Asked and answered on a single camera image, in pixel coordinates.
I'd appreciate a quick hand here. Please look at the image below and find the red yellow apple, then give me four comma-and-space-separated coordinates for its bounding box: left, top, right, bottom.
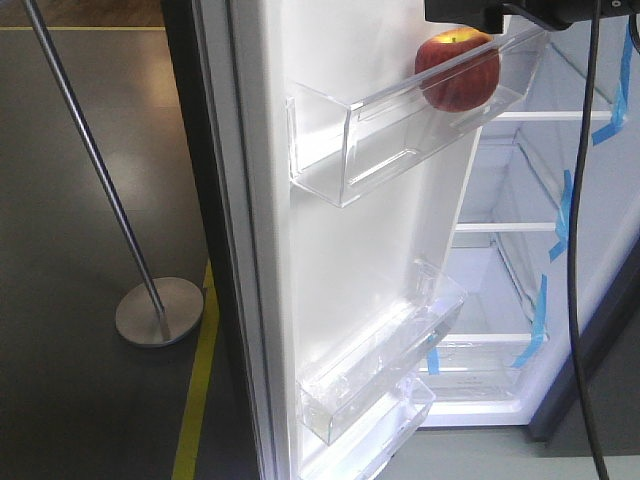
414, 27, 500, 113

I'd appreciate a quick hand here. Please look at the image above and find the yellow floor tape line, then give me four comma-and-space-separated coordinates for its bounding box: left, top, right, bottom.
171, 261, 220, 480

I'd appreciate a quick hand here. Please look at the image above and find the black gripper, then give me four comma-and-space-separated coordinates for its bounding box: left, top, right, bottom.
423, 0, 640, 35

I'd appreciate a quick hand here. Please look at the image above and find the clear upper door bin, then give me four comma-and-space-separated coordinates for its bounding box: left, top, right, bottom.
287, 27, 548, 207

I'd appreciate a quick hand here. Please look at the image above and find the grey fridge with door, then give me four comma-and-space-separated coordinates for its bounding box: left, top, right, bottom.
161, 1, 639, 479

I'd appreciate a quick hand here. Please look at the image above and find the clear door bin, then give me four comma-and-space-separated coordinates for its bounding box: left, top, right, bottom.
287, 27, 548, 207
298, 372, 435, 479
296, 260, 467, 445

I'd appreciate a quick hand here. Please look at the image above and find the clear fridge crisper drawer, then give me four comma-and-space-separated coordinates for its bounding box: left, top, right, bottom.
419, 333, 548, 402

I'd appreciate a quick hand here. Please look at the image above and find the silver pole stand round base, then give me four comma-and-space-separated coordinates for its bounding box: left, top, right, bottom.
22, 1, 204, 348

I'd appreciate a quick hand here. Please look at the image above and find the clear lower door bin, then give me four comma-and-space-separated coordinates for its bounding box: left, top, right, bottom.
298, 372, 435, 479

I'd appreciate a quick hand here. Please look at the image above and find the clear middle door bin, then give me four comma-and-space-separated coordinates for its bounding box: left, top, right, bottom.
296, 260, 467, 445

